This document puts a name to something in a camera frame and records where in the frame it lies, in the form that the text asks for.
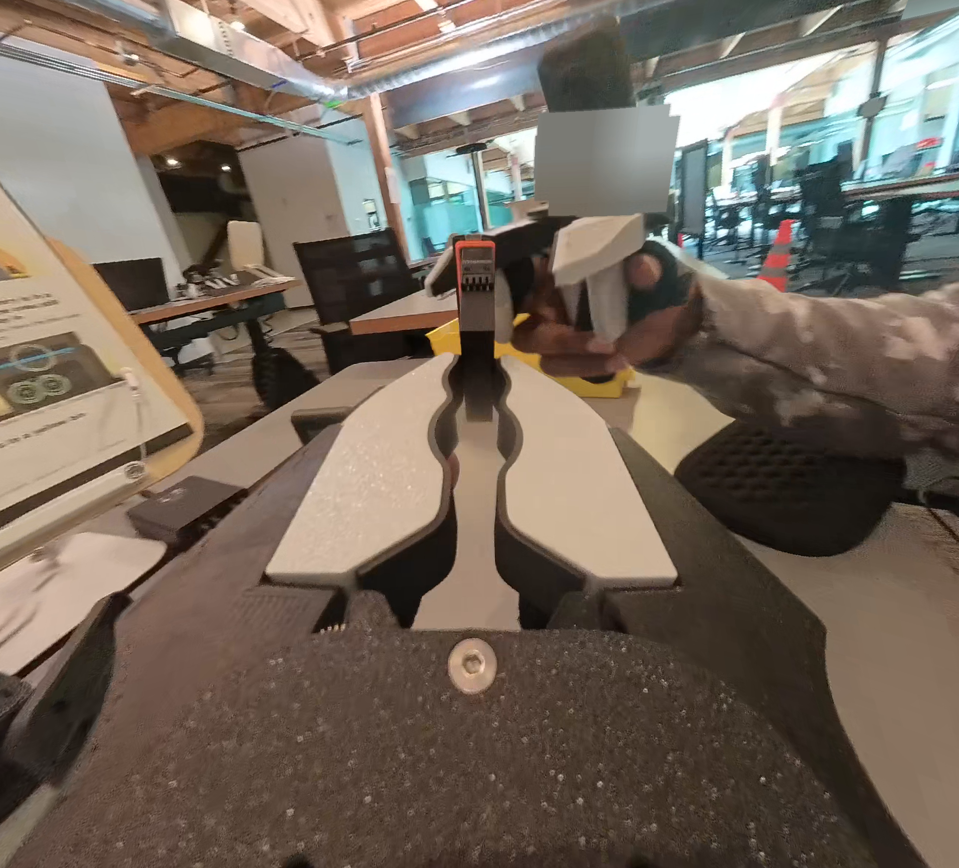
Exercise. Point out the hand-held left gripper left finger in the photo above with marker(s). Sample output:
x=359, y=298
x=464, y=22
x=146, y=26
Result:
x=360, y=501

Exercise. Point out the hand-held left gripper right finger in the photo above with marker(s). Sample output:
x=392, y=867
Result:
x=592, y=501

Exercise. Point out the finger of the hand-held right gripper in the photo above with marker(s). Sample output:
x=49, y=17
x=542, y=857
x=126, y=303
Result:
x=441, y=276
x=600, y=246

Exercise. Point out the black battery orange stripe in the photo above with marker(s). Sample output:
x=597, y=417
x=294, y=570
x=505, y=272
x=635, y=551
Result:
x=477, y=306

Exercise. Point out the yellow plastic bin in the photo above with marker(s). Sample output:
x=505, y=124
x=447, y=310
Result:
x=600, y=386

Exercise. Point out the person's right forearm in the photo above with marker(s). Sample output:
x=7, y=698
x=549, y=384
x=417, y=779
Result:
x=839, y=344

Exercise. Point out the person's right hand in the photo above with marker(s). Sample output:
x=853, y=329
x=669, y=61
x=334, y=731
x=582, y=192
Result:
x=562, y=344

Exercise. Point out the wooden work table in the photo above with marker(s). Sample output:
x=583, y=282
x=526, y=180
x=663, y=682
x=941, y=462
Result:
x=405, y=314

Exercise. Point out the black mesh office chair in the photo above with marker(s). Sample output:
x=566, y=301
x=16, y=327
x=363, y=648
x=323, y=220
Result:
x=352, y=284

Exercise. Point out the black charging hub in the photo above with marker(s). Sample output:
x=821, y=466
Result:
x=188, y=509

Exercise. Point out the orange traffic cone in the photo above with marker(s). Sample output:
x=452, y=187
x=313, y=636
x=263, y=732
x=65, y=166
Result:
x=779, y=261

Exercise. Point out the black honeycomb cushion pad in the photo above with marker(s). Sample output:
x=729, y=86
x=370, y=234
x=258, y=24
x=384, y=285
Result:
x=794, y=486

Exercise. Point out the wooden desk with monitors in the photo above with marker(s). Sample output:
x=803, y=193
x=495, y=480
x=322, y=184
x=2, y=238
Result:
x=210, y=302

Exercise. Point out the white clip bar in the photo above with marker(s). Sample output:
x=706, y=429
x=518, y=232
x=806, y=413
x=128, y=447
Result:
x=75, y=509

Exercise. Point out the white base mat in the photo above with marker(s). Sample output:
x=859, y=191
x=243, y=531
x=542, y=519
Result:
x=75, y=591

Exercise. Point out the black computer monitor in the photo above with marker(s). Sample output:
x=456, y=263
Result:
x=132, y=284

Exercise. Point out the wooden instruction board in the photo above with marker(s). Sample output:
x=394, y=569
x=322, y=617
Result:
x=60, y=359

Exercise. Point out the silver ceiling duct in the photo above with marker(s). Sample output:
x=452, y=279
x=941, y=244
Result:
x=150, y=7

